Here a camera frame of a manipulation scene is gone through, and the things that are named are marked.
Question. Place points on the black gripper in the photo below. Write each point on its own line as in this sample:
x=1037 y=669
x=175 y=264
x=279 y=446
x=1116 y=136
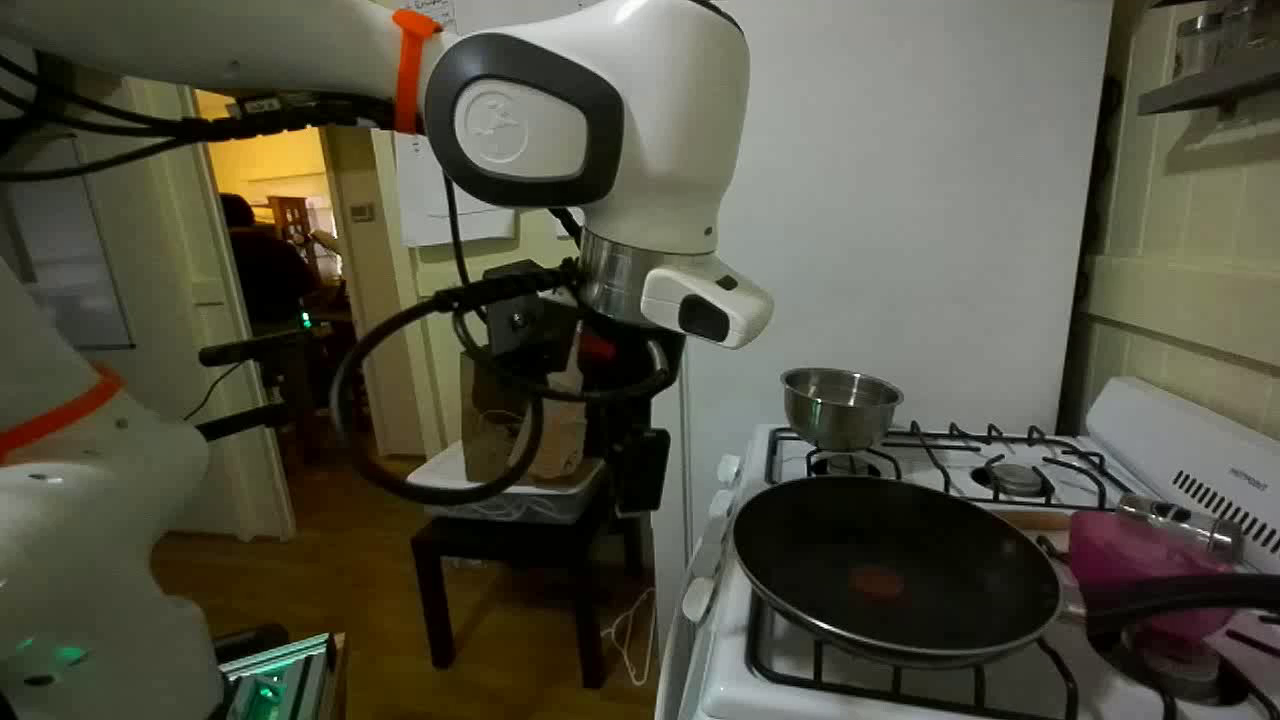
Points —
x=589 y=395

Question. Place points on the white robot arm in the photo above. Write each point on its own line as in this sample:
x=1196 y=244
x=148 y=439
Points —
x=624 y=110

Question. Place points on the black frying pan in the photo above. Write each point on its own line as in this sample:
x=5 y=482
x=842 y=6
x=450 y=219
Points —
x=899 y=570

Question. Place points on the black side table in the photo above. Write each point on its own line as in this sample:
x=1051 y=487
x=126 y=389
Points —
x=528 y=530

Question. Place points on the steel saucepan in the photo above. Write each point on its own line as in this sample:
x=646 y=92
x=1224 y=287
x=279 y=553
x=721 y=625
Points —
x=839 y=411

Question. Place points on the white refrigerator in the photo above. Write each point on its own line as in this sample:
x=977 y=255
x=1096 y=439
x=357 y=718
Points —
x=911 y=192

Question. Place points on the white gas stove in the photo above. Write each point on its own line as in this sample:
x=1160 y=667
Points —
x=1157 y=650

